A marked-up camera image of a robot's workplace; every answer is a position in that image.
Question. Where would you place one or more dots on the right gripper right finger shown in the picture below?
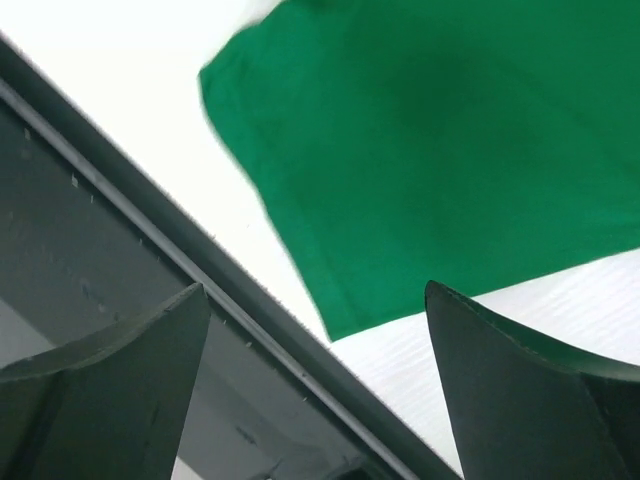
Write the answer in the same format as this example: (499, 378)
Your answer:
(524, 405)

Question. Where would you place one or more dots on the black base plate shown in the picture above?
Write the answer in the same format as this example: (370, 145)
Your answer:
(87, 241)

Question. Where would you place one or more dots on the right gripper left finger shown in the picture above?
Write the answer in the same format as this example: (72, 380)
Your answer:
(111, 405)

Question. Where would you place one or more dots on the green polo shirt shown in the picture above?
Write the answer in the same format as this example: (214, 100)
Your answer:
(480, 144)

